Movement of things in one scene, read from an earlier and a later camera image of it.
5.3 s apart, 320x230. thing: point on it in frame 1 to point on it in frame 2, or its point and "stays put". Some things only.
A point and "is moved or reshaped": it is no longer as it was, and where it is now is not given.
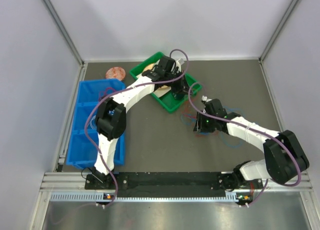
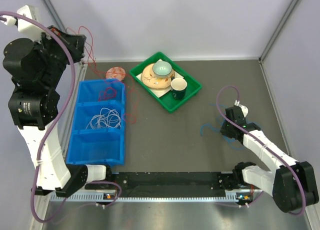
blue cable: [193, 118] is moved or reshaped
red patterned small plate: [116, 72] stays put
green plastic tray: [169, 103] stays put
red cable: [191, 116] to [113, 76]
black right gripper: [199, 126] to [223, 130]
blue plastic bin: [81, 152] stays put
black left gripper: [182, 86] to [76, 42]
